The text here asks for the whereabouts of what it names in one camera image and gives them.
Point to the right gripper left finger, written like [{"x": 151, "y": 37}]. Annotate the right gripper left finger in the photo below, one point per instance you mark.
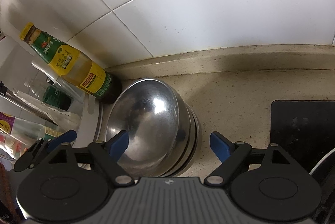
[{"x": 105, "y": 157}]

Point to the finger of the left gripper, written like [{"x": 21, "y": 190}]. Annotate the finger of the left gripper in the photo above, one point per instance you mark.
[{"x": 40, "y": 149}]

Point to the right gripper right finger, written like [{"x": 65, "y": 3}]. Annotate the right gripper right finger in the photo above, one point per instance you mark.
[{"x": 233, "y": 158}]

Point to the steel bowl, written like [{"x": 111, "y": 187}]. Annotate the steel bowl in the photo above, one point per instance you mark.
[
  {"x": 148, "y": 111},
  {"x": 193, "y": 144}
]

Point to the clear plastic bottle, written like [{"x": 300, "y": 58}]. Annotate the clear plastic bottle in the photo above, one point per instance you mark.
[{"x": 59, "y": 94}]

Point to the black stove top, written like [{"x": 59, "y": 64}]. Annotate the black stove top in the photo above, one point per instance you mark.
[{"x": 305, "y": 130}]

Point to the yellow green oil bottle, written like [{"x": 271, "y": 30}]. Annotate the yellow green oil bottle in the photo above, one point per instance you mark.
[{"x": 72, "y": 65}]

